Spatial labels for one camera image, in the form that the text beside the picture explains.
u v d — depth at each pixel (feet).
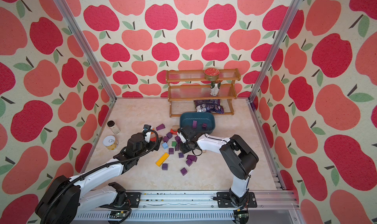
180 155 2.96
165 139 3.14
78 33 2.72
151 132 2.46
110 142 2.97
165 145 2.98
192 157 2.89
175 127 3.33
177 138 3.11
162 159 2.90
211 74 2.96
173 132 3.24
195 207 2.41
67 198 1.36
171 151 2.99
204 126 3.33
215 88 3.15
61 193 1.35
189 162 2.81
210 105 3.47
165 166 2.79
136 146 2.13
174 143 3.14
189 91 3.81
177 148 3.00
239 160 1.55
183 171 2.69
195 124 3.36
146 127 2.42
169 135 3.20
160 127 3.41
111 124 3.06
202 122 3.46
